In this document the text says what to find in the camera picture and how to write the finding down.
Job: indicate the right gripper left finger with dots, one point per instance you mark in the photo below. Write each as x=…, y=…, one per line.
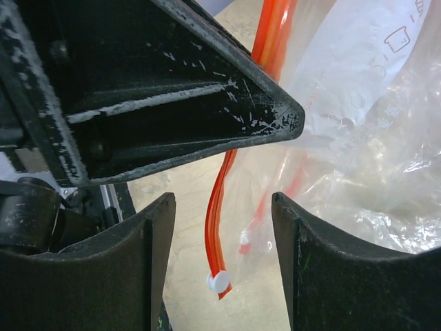
x=111, y=281

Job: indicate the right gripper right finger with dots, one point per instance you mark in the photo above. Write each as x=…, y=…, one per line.
x=333, y=280

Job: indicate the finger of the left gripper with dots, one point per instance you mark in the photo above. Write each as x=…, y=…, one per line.
x=101, y=92

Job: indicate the clear orange-zip bag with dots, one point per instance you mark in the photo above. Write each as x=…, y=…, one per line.
x=367, y=74

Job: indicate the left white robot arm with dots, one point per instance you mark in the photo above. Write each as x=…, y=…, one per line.
x=41, y=220

